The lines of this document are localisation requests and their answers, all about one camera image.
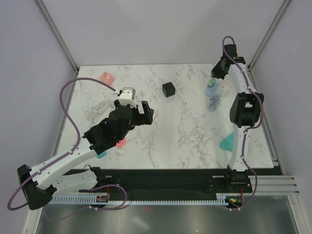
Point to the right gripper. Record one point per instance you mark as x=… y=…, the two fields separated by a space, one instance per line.
x=215 y=73

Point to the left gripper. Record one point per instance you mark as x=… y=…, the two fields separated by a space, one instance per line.
x=145 y=118

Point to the green plug adapter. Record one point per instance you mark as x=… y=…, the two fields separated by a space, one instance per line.
x=211 y=82

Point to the white cube adapter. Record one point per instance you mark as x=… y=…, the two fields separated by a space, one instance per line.
x=222 y=90

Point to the blue round power strip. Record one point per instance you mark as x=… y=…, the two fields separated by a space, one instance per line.
x=213 y=91

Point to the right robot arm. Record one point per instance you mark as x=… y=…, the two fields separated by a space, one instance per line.
x=246 y=114

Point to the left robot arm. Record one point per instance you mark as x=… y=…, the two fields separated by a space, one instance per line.
x=41 y=183

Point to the pink flat plug adapter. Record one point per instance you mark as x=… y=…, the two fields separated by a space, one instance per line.
x=121 y=143

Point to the black cube socket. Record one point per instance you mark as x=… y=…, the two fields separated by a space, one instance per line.
x=168 y=89

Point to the teal square adapter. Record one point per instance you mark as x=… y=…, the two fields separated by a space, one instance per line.
x=103 y=154

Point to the pink cube socket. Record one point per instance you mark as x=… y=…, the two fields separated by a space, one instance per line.
x=107 y=78

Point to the teal triangular power strip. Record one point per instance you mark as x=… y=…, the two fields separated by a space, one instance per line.
x=227 y=143

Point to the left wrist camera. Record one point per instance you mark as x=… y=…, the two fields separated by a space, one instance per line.
x=127 y=97

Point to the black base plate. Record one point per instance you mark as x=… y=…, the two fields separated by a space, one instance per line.
x=166 y=183

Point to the right aluminium frame post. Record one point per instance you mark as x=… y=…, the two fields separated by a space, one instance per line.
x=273 y=26

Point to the aluminium frame post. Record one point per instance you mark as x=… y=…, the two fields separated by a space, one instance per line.
x=53 y=28
x=273 y=26

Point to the white cable duct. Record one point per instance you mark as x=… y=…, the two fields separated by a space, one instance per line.
x=111 y=199

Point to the left aluminium frame post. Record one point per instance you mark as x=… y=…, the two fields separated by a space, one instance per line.
x=53 y=28

